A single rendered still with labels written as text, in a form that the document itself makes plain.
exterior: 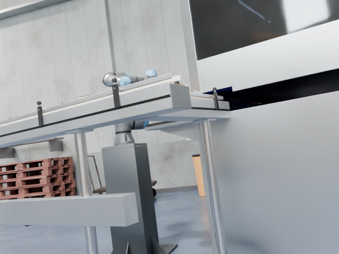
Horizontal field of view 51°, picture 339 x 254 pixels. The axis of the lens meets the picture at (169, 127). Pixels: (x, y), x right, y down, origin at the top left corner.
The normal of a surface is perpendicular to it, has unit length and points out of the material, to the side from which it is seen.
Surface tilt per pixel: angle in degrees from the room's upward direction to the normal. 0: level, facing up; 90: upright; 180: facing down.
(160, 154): 90
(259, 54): 90
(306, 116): 90
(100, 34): 90
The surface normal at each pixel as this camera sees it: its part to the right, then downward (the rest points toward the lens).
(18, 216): -0.57, 0.01
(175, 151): -0.30, -0.04
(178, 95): 0.81, -0.14
